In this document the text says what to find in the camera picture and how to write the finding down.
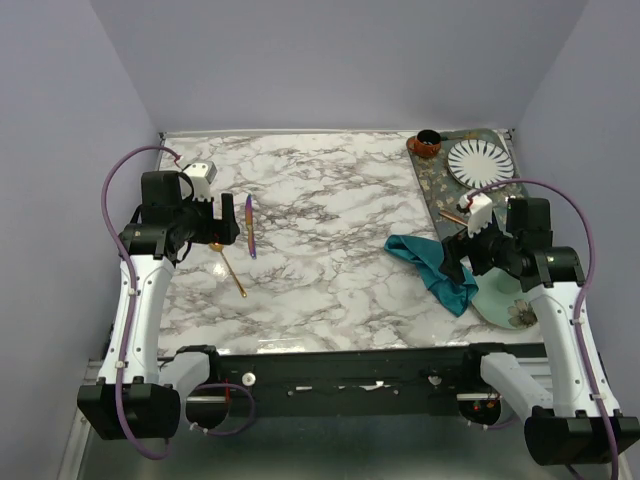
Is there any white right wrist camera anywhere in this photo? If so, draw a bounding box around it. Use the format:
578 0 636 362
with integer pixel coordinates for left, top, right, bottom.
458 192 493 238

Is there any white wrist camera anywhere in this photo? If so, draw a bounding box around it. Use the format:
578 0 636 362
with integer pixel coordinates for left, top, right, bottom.
458 192 493 238
182 160 217 201

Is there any teal cloth napkin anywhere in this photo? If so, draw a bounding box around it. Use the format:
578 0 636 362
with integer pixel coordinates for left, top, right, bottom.
384 235 479 317

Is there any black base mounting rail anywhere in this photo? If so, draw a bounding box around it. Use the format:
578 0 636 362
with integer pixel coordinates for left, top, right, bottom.
164 342 549 419

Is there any mint green floral plate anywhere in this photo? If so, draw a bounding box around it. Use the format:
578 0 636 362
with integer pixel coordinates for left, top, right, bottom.
472 268 538 330

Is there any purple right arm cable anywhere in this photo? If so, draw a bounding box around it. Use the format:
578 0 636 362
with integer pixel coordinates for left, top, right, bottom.
467 179 621 480

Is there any gold spoon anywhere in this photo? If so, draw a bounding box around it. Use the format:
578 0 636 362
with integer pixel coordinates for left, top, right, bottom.
209 243 248 298

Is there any iridescent rainbow knife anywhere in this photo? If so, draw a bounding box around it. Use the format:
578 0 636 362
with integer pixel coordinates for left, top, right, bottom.
245 194 257 259

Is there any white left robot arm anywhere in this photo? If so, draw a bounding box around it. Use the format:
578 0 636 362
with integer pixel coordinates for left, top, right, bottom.
77 162 239 442

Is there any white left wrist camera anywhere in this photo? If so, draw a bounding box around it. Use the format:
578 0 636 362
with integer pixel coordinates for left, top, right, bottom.
182 160 217 201

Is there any white striped plate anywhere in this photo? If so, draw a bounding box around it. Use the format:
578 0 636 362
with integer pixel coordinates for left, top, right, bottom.
447 139 515 188

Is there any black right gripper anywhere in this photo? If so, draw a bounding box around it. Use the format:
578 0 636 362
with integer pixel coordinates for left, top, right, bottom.
438 209 520 284

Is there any dark floral placemat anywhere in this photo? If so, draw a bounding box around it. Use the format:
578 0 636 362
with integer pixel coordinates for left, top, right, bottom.
406 128 515 240

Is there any orange black cup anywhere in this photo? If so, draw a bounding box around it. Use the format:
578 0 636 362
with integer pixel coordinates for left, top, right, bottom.
406 129 442 158

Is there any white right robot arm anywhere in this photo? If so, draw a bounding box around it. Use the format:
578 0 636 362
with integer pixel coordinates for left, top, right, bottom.
440 193 639 466

